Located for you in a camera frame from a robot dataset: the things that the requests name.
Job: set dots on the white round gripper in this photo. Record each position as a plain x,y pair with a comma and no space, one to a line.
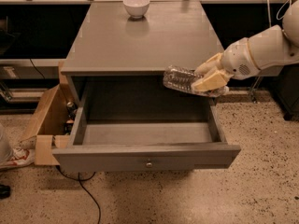
239,60

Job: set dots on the clear plastic water bottle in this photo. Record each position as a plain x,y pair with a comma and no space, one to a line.
181,79

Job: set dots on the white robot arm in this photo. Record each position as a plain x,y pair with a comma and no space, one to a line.
277,45

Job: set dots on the round metal drawer knob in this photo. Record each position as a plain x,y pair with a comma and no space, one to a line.
149,163

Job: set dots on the grey open top drawer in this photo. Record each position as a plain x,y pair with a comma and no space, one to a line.
123,121

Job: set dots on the grey wooden cabinet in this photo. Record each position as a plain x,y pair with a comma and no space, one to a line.
109,42

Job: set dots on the white ceramic bowl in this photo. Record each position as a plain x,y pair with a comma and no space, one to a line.
136,8

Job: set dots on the can inside cardboard box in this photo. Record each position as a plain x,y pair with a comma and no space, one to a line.
72,109

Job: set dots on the open cardboard box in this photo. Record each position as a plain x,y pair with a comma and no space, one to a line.
46,126

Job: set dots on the white and red sneaker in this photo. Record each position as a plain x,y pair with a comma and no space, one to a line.
20,158

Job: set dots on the grey trouser leg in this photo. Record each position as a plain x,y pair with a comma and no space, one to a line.
6,150

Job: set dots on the black shoe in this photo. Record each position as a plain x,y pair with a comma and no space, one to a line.
4,191

